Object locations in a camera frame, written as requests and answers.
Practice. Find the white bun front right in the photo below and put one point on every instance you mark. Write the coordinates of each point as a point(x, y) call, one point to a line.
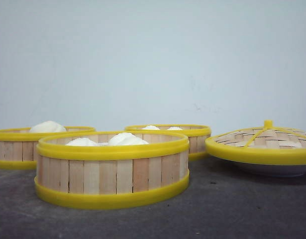
point(125, 138)

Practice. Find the white plate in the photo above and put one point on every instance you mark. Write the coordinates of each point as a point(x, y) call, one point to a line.
point(271, 170)

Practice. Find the bamboo steamer lid yellow rim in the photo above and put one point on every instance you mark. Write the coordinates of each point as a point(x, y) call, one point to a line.
point(264, 145)

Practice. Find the white bun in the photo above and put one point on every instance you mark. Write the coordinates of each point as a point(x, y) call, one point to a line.
point(174, 128)
point(125, 138)
point(82, 141)
point(151, 127)

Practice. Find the white bun front left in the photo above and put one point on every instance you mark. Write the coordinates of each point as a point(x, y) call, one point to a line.
point(82, 141)

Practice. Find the bamboo steamer basket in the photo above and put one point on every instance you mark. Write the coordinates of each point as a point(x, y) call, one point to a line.
point(197, 134)
point(18, 146)
point(112, 177)

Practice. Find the white bun rear left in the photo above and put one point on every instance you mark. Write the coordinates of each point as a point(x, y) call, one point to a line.
point(151, 127)

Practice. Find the white bun rear right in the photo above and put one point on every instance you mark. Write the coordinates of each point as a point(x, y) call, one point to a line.
point(174, 128)

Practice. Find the white bun left basket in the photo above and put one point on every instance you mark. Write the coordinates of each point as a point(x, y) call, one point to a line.
point(47, 126)

